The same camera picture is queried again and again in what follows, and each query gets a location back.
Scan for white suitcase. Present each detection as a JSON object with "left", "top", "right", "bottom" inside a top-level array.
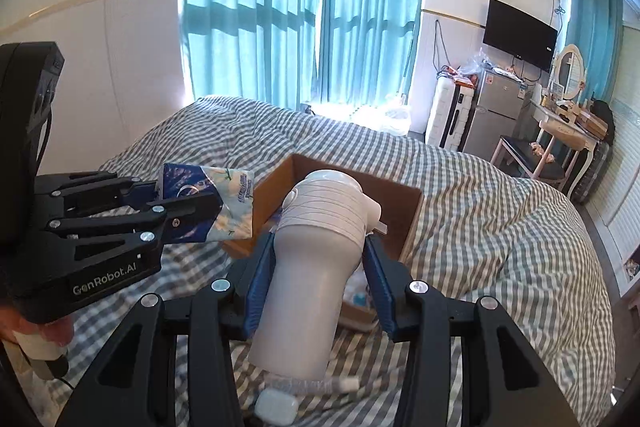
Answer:
[{"left": 425, "top": 77, "right": 476, "bottom": 152}]

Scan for white earbud case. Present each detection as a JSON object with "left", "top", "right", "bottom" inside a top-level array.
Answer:
[{"left": 254, "top": 388, "right": 300, "bottom": 426}]

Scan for clear plastic packet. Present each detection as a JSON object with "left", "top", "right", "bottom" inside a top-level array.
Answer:
[{"left": 344, "top": 267, "right": 375, "bottom": 314}]

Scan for cream dressing table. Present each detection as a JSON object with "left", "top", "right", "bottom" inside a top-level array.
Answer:
[{"left": 530, "top": 99, "right": 609, "bottom": 204}]

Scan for clear plastic water bottles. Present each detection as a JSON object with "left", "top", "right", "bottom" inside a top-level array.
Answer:
[{"left": 350, "top": 94, "right": 414, "bottom": 138}]

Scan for cream chair black seat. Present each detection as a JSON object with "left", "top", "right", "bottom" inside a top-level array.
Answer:
[{"left": 490, "top": 119, "right": 589, "bottom": 194}]

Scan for silver small fridge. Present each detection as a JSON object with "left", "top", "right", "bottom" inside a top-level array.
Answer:
[{"left": 462, "top": 69, "right": 533, "bottom": 164}]

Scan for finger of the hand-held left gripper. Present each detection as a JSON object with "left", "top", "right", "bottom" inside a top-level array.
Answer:
[
  {"left": 46, "top": 191, "right": 224, "bottom": 254},
  {"left": 34, "top": 171, "right": 162, "bottom": 214}
]

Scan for clear plastic tube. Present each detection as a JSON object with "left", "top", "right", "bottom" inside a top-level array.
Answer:
[{"left": 260, "top": 374, "right": 361, "bottom": 401}]

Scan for black wall television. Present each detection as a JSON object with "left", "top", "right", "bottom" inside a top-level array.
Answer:
[{"left": 482, "top": 0, "right": 559, "bottom": 72}]

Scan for brown cardboard box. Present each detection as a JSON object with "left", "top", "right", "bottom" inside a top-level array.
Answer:
[{"left": 222, "top": 153, "right": 423, "bottom": 333}]

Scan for blue white tissue packet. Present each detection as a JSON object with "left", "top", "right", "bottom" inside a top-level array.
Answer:
[{"left": 155, "top": 163, "right": 256, "bottom": 244}]

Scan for white oval vanity mirror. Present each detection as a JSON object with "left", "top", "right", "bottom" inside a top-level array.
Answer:
[{"left": 549, "top": 44, "right": 589, "bottom": 104}]

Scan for black bag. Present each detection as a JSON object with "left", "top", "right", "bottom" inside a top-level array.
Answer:
[{"left": 590, "top": 99, "right": 616, "bottom": 144}]

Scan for narrow blue curtain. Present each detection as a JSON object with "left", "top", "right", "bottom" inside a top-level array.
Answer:
[{"left": 565, "top": 0, "right": 626, "bottom": 108}]

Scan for checkered bed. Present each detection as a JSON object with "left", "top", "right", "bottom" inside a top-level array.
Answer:
[{"left": 10, "top": 96, "right": 618, "bottom": 427}]

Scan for clear plastic bag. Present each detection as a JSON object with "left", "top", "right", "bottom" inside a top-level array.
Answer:
[{"left": 457, "top": 51, "right": 526, "bottom": 82}]

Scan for wide blue window curtain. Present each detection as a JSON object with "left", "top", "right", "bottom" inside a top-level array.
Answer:
[
  {"left": 180, "top": 0, "right": 327, "bottom": 108},
  {"left": 317, "top": 0, "right": 424, "bottom": 108}
]

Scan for person's left hand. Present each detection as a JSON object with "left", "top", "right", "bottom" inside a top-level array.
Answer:
[{"left": 0, "top": 303, "right": 77, "bottom": 348}]

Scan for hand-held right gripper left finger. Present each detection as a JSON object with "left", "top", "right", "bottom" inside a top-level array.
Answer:
[{"left": 55, "top": 233, "right": 276, "bottom": 427}]

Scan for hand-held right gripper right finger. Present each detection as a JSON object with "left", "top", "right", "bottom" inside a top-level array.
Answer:
[{"left": 363, "top": 237, "right": 586, "bottom": 427}]

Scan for grey white tumbler bottle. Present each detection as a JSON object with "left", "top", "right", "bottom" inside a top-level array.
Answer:
[{"left": 247, "top": 169, "right": 388, "bottom": 380}]

